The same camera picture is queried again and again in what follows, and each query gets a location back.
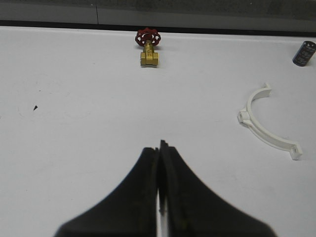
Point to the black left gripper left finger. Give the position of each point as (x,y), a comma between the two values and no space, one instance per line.
(130,210)

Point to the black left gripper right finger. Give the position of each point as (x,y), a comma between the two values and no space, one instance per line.
(194,210)

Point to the white half clamp with lug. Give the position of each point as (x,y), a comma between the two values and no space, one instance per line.
(246,118)

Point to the brass valve with red handwheel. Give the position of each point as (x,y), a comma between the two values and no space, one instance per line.
(148,38)

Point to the black cylindrical capacitor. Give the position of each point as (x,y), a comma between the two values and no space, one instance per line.
(304,53)

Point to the grey stone counter ledge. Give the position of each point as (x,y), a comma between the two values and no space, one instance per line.
(271,15)

